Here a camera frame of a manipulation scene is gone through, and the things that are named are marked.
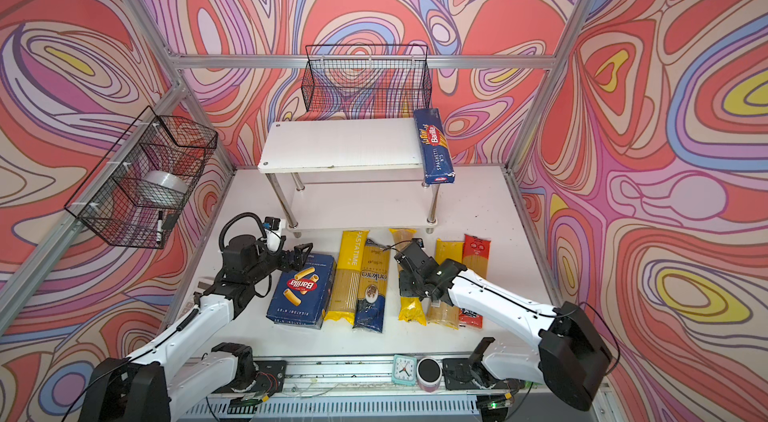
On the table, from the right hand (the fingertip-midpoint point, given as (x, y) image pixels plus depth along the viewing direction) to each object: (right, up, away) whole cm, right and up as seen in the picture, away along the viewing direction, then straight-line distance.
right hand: (411, 289), depth 83 cm
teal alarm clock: (-3, -17, -10) cm, 20 cm away
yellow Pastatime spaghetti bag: (-19, +1, +4) cm, 20 cm away
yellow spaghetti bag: (-1, -3, -8) cm, 8 cm away
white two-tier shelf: (-22, +35, +33) cm, 52 cm away
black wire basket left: (-67, +27, -11) cm, 73 cm away
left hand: (-32, +13, +2) cm, 35 cm away
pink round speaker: (+3, -16, -13) cm, 21 cm away
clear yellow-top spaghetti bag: (+9, -7, -1) cm, 11 cm away
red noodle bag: (+21, +7, +10) cm, 24 cm away
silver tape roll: (-61, +28, -12) cm, 68 cm away
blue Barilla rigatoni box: (-30, -2, -2) cm, 30 cm away
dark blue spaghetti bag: (-11, -5, +1) cm, 12 cm away
